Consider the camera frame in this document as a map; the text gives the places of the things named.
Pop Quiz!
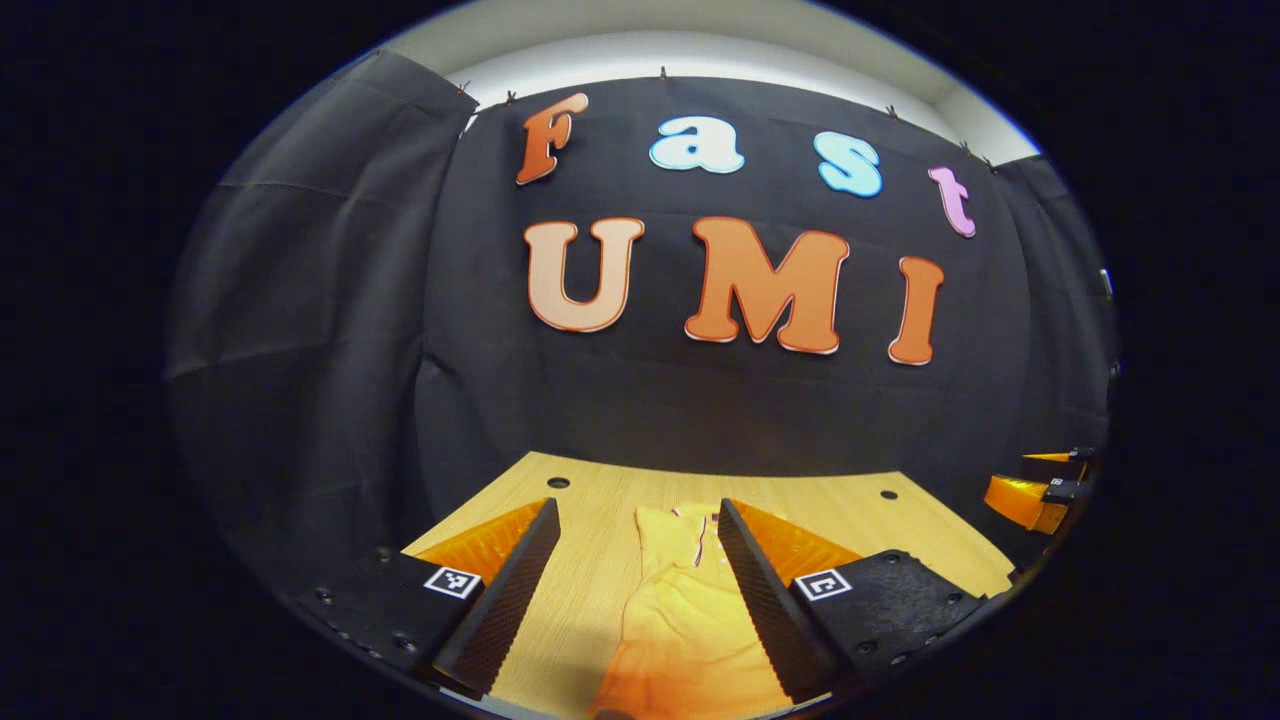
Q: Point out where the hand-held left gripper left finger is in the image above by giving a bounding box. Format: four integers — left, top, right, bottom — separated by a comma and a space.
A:
290, 497, 561, 701

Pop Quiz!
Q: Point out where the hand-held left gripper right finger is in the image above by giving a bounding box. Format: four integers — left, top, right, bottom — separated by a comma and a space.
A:
717, 498, 991, 704

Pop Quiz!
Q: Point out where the black backdrop cloth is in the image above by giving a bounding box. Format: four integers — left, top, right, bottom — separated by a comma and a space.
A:
165, 48, 1119, 591

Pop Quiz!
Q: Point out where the orange T-shirt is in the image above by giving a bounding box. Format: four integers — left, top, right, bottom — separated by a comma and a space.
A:
590, 503, 801, 720

